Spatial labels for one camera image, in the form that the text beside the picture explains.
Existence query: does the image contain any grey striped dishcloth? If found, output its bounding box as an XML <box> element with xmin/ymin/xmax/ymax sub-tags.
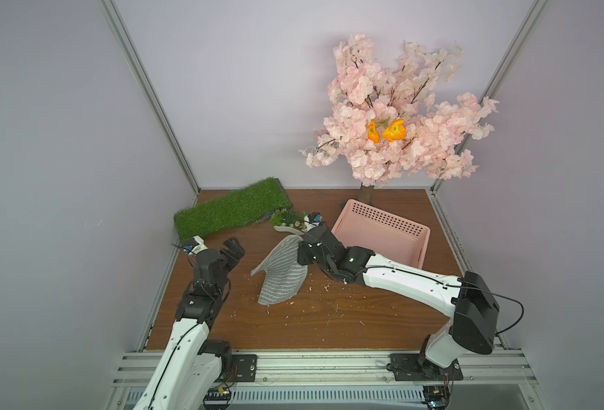
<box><xmin>251</xmin><ymin>235</ymin><xmax>308</xmax><ymax>306</ymax></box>

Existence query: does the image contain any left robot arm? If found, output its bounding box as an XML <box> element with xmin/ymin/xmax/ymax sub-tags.
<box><xmin>135</xmin><ymin>237</ymin><xmax>245</xmax><ymax>409</ymax></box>

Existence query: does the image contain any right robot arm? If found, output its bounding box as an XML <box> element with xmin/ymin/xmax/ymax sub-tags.
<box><xmin>285</xmin><ymin>227</ymin><xmax>527</xmax><ymax>368</ymax></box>

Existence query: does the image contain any white dish with succulents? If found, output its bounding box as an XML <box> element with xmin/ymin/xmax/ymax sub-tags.
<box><xmin>269</xmin><ymin>209</ymin><xmax>312</xmax><ymax>236</ymax></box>

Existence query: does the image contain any pink plastic basket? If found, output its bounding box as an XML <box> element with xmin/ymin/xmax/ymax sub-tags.
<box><xmin>332</xmin><ymin>199</ymin><xmax>431</xmax><ymax>269</ymax></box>

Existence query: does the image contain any green artificial grass mat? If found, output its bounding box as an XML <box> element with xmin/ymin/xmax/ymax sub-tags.
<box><xmin>174</xmin><ymin>178</ymin><xmax>293</xmax><ymax>242</ymax></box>

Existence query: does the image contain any left controller board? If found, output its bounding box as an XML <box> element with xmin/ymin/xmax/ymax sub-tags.
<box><xmin>202</xmin><ymin>388</ymin><xmax>234</xmax><ymax>410</ymax></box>

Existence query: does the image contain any controller board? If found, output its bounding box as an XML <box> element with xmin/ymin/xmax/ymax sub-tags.
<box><xmin>422</xmin><ymin>385</ymin><xmax>450</xmax><ymax>410</ymax></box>
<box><xmin>202</xmin><ymin>388</ymin><xmax>234</xmax><ymax>410</ymax></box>

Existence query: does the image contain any orange artificial flower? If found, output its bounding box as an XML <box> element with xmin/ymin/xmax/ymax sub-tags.
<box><xmin>366</xmin><ymin>119</ymin><xmax>407</xmax><ymax>144</ymax></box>

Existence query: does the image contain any pink cherry blossom tree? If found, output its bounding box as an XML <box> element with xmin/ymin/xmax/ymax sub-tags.
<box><xmin>302</xmin><ymin>34</ymin><xmax>499</xmax><ymax>190</ymax></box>

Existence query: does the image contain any right controller board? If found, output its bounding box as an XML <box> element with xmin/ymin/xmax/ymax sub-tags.
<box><xmin>422</xmin><ymin>385</ymin><xmax>450</xmax><ymax>410</ymax></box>

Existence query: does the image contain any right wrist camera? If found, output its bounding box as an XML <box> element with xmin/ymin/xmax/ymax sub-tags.
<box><xmin>305</xmin><ymin>212</ymin><xmax>325</xmax><ymax>232</ymax></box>

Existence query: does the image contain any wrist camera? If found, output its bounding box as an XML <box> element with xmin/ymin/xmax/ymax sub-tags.
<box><xmin>181</xmin><ymin>236</ymin><xmax>208</xmax><ymax>256</ymax></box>
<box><xmin>305</xmin><ymin>212</ymin><xmax>325</xmax><ymax>232</ymax></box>

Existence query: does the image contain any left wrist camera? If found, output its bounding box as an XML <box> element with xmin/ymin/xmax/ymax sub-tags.
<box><xmin>181</xmin><ymin>236</ymin><xmax>208</xmax><ymax>256</ymax></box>

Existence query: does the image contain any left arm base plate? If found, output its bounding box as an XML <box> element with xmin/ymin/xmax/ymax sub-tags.
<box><xmin>216</xmin><ymin>354</ymin><xmax>258</xmax><ymax>384</ymax></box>

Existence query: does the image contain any aluminium mounting rail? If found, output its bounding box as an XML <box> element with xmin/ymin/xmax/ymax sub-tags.
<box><xmin>112</xmin><ymin>350</ymin><xmax>537</xmax><ymax>387</ymax></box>

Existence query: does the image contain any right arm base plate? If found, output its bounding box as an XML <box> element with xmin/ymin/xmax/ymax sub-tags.
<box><xmin>385</xmin><ymin>354</ymin><xmax>464</xmax><ymax>382</ymax></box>

